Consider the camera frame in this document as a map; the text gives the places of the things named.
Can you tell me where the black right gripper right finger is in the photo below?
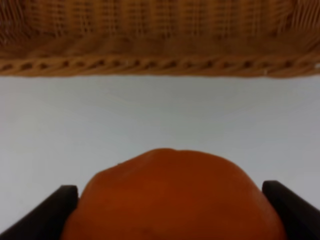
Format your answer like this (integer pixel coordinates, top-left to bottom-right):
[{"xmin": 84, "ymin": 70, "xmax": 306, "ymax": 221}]
[{"xmin": 262, "ymin": 180, "xmax": 320, "ymax": 240}]

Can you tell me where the light orange wicker basket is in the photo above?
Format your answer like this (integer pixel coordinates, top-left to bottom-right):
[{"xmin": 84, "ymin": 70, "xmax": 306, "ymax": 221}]
[{"xmin": 0, "ymin": 0, "xmax": 320, "ymax": 78}]

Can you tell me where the orange tangerine fruit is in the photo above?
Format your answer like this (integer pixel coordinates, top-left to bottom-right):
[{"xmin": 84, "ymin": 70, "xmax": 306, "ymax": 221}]
[{"xmin": 61, "ymin": 149, "xmax": 287, "ymax": 240}]

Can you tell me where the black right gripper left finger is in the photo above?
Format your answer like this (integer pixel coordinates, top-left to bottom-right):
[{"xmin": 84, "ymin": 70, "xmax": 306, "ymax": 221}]
[{"xmin": 0, "ymin": 185, "xmax": 79, "ymax": 240}]

